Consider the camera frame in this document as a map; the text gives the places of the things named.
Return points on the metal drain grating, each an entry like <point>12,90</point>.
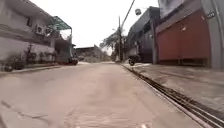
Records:
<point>180,100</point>

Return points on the group of trees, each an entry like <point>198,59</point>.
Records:
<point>110,41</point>

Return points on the motorcycle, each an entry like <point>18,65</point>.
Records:
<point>133,60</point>

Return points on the concrete apron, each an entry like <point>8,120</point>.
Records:
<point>186,80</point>

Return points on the row of plants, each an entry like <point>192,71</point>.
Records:
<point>26,60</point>

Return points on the grey building with canopy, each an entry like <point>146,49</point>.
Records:
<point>20,33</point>

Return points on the grey concrete road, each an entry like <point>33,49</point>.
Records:
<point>93,93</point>

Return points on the street lamp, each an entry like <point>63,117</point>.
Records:
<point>138,11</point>

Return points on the utility pole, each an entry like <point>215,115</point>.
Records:
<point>119,40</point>

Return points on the dark building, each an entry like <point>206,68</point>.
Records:
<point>143,36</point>

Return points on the low building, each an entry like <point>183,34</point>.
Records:
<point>88,53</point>

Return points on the vehicle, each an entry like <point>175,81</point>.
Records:
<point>72,61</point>

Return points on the building with red gate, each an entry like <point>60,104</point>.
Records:
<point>183,41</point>

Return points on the concrete kerb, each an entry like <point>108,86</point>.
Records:
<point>33,69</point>

